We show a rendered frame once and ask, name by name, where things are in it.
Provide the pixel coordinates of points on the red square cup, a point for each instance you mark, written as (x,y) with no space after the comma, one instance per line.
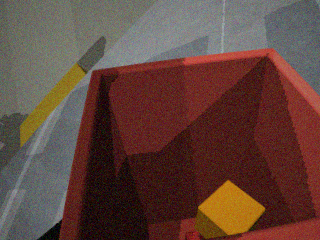
(157,139)

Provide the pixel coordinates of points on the yellow cube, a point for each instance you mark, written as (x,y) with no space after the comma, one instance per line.
(227,212)

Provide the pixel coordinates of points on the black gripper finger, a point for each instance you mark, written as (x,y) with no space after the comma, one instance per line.
(52,234)

